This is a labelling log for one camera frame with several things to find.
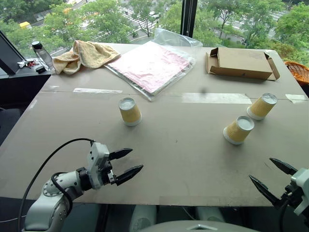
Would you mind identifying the long clear tape strip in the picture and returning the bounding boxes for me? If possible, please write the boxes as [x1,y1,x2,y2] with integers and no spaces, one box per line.
[72,87,124,95]

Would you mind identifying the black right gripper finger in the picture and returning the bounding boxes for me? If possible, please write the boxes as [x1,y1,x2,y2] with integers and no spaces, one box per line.
[248,175,283,209]
[269,158,298,175]

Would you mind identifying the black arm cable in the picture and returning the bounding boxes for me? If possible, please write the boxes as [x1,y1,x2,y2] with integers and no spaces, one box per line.
[278,200,291,232]
[17,138,96,232]

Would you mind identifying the orange wicker basket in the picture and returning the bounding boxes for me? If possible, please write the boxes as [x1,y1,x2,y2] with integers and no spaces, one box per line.
[284,60,309,86]

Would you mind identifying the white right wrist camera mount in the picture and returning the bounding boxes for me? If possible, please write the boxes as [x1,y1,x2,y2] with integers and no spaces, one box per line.
[290,168,309,216]

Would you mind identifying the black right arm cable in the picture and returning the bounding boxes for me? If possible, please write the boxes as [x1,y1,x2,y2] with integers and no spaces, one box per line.
[278,200,291,232]

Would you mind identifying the clear bottle with black cap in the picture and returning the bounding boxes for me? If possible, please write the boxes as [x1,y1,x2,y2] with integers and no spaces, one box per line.
[31,41,55,73]

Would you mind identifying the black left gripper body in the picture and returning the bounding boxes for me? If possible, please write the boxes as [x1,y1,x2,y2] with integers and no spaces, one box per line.
[99,157,119,186]

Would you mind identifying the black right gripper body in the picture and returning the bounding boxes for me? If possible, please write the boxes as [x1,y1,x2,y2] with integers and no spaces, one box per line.
[279,183,304,209]

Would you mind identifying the white rounded shape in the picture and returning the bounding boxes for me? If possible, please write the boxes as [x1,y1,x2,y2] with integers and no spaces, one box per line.
[195,206,225,222]
[128,205,158,232]

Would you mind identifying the black side ledge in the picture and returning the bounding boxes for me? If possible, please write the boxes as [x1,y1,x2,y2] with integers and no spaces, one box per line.
[0,69,53,105]

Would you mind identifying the flat brown cardboard box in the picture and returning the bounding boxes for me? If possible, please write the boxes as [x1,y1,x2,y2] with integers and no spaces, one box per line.
[205,46,281,82]

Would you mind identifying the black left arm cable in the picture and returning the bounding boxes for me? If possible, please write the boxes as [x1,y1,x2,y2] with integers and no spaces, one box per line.
[17,138,96,232]

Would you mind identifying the clear bag with pink sheets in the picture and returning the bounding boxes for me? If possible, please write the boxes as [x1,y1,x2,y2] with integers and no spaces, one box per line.
[104,28,204,102]

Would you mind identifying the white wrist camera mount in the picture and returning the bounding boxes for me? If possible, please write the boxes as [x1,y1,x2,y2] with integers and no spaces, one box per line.
[86,142,111,190]
[290,168,309,216]

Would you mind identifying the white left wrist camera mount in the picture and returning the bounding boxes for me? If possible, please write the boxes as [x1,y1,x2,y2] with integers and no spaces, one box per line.
[86,142,111,190]

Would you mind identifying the cream yellow towel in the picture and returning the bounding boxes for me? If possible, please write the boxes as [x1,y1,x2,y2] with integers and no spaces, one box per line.
[52,40,122,75]

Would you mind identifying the wide clear tape strip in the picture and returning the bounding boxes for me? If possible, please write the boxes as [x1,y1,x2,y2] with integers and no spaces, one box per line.
[182,92,253,105]

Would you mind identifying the yellow ribbed paper cup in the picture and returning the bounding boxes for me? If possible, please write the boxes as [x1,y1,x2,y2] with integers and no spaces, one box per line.
[246,92,278,121]
[118,97,143,127]
[223,115,255,146]

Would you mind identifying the black window frame post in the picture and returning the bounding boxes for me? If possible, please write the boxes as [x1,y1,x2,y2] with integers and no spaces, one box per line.
[181,0,197,40]

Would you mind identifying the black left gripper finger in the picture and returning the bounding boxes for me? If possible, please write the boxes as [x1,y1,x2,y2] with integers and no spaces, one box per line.
[113,164,144,187]
[108,148,134,161]

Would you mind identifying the black slanted panel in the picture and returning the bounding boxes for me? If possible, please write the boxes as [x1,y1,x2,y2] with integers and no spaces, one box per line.
[0,29,28,76]

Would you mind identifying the grey robot torso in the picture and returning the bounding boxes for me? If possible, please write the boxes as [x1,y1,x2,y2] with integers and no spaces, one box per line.
[139,220,259,232]

